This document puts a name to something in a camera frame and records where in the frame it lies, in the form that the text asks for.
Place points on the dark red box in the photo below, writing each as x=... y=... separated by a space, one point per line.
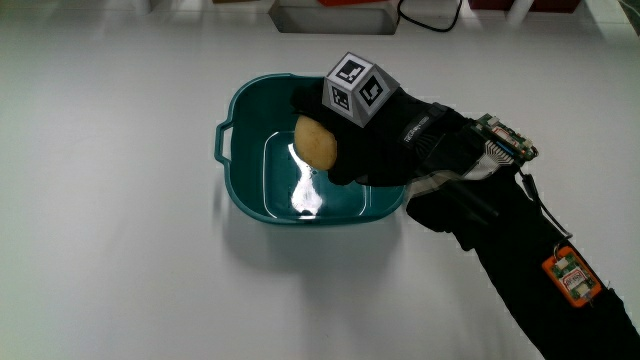
x=525 y=5

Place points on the person's right hand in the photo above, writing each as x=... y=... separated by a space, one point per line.
x=385 y=145

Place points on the grey rectangular box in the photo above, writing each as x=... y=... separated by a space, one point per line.
x=335 y=17

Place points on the teal plastic basin plate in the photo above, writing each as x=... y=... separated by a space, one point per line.
x=250 y=150

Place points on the white cylinder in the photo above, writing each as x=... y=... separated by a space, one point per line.
x=520 y=10

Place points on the orange sensor module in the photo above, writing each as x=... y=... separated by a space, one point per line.
x=571 y=276

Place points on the person's right forearm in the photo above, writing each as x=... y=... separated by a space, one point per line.
x=510 y=250

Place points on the yellow potato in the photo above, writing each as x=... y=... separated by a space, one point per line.
x=315 y=142

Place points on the red object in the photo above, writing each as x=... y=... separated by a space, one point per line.
x=352 y=2

